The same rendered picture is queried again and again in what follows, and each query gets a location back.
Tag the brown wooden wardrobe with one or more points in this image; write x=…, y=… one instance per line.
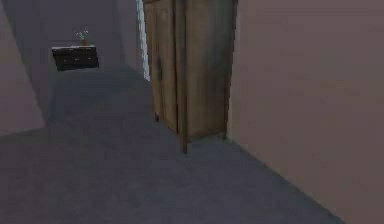
x=200, y=73

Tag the black chest of drawers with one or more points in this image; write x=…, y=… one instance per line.
x=76, y=58

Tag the pale window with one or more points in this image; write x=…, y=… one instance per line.
x=143, y=43

